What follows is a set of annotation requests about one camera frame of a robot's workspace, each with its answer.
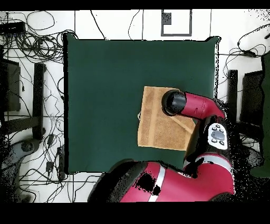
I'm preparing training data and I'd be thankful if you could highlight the tan terry towel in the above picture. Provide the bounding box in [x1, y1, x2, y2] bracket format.
[137, 85, 196, 152]

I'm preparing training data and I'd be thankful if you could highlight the black flat panel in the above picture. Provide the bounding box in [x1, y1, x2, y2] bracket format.
[0, 59, 22, 113]
[240, 70, 264, 127]

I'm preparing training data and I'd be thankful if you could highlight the dark green table cloth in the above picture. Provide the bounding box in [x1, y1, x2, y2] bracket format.
[63, 32, 221, 175]

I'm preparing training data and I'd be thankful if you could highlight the black power strip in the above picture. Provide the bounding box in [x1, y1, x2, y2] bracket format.
[0, 21, 26, 35]
[56, 146, 65, 181]

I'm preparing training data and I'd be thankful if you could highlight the green cloth cover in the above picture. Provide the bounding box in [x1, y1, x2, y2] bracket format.
[249, 51, 270, 179]

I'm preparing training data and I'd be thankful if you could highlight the thin black cable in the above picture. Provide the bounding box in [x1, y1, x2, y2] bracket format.
[90, 9, 106, 41]
[128, 9, 141, 41]

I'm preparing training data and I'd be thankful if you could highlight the tangled black cable bundle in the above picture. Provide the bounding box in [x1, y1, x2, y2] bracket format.
[2, 29, 79, 64]

